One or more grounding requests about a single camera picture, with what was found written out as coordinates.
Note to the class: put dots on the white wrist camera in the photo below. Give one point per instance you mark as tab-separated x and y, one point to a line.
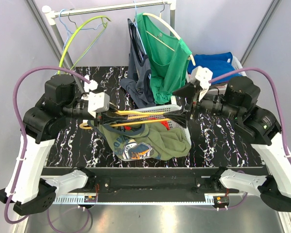
98	101
200	76

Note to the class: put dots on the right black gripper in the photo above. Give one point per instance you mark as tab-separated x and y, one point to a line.
190	90

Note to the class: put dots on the folded blue clothes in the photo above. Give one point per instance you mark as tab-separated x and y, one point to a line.
218	63

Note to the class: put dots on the small white laundry basket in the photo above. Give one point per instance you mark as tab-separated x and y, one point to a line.
237	63

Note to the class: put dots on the red tank top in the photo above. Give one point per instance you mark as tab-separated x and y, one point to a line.
164	123

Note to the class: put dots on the large white perforated basket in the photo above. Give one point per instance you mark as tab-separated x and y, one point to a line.
151	112

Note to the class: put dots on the lime green hanger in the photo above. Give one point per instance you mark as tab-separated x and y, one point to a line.
72	35

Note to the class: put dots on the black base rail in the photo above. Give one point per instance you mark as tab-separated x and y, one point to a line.
153	184

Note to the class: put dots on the olive green tank top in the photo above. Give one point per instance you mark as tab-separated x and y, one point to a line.
145	141

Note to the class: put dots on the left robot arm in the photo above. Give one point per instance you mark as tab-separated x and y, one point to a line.
27	191

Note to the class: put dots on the light blue wire hanger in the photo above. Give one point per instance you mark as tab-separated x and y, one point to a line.
83	39

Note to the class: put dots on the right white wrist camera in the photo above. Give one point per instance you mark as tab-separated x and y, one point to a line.
200	76

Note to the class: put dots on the green t-shirt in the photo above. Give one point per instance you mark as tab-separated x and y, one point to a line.
168	56

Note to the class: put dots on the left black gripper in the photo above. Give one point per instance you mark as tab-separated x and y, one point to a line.
109	117

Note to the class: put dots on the dark navy tank top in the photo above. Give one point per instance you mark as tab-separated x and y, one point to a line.
137	82

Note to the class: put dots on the white clothes rack frame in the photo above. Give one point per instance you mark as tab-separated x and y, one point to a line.
52	15

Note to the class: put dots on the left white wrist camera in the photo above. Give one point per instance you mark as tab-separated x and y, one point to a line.
98	101

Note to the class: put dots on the cream curved wooden hanger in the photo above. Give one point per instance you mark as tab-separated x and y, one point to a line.
168	26

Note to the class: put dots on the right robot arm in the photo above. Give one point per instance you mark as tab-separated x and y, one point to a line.
257	126

